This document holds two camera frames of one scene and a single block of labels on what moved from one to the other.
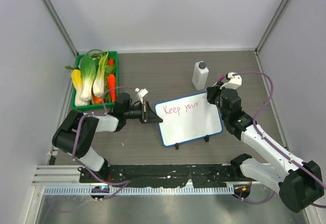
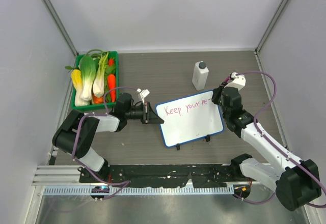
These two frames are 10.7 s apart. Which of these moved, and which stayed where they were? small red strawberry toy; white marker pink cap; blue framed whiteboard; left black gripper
Moved: white marker pink cap
Stayed: left black gripper; blue framed whiteboard; small red strawberry toy
